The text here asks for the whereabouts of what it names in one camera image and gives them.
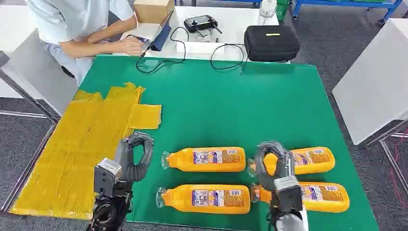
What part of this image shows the white back table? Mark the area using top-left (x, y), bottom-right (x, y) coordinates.
top-left (119, 6), bottom-right (291, 64)

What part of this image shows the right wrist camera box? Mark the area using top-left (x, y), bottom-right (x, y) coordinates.
top-left (273, 175), bottom-right (304, 213)

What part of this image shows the large white side table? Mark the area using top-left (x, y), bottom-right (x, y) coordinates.
top-left (332, 18), bottom-right (408, 196)

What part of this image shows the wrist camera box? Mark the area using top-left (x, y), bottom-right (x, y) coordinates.
top-left (273, 175), bottom-right (304, 213)
top-left (93, 157), bottom-right (122, 198)

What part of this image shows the person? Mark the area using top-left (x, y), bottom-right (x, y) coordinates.
top-left (25, 0), bottom-right (146, 87)

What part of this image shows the white table with steel legs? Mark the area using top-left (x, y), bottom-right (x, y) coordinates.
top-left (0, 4), bottom-right (79, 123)

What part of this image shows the black zip case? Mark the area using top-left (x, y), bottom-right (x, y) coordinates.
top-left (243, 25), bottom-right (301, 63)

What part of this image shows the cardboard box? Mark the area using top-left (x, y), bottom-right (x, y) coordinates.
top-left (133, 0), bottom-right (175, 25)

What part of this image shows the green mat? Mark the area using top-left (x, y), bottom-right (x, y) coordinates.
top-left (78, 54), bottom-right (380, 231)

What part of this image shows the clear plastic jar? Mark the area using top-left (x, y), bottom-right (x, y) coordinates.
top-left (257, 0), bottom-right (279, 26)

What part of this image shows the phone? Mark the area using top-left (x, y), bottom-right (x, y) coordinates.
top-left (127, 34), bottom-right (151, 44)

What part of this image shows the orange drink bottle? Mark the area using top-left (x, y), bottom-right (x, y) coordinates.
top-left (155, 184), bottom-right (251, 215)
top-left (248, 146), bottom-right (336, 178)
top-left (161, 146), bottom-right (247, 173)
top-left (250, 181), bottom-right (350, 214)

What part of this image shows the yellow sheet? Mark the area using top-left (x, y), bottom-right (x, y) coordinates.
top-left (9, 82), bottom-right (163, 220)

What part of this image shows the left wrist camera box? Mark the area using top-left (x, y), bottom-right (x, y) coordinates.
top-left (93, 157), bottom-right (122, 198)

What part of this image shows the tablet in blue case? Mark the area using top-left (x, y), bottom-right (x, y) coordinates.
top-left (140, 10), bottom-right (175, 57)

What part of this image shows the person's right hand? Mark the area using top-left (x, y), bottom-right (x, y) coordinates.
top-left (119, 36), bottom-right (145, 57)

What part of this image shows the green crate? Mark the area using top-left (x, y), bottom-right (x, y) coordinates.
top-left (275, 0), bottom-right (291, 21)

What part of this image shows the black cable with tablet plug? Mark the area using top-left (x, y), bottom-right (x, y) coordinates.
top-left (136, 26), bottom-right (190, 75)

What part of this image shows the blue metal rack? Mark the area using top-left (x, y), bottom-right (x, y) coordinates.
top-left (292, 0), bottom-right (404, 26)

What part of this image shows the black looped cable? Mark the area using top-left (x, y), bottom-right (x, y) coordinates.
top-left (209, 43), bottom-right (249, 72)

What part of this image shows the black remote controller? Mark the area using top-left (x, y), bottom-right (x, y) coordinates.
top-left (184, 15), bottom-right (223, 35)

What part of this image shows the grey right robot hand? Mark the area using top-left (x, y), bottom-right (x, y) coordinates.
top-left (254, 141), bottom-right (295, 192)

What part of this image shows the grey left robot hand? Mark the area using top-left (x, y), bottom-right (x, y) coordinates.
top-left (115, 131), bottom-right (155, 183)

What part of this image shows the red cable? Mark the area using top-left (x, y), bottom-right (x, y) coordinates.
top-left (388, 127), bottom-right (408, 205)

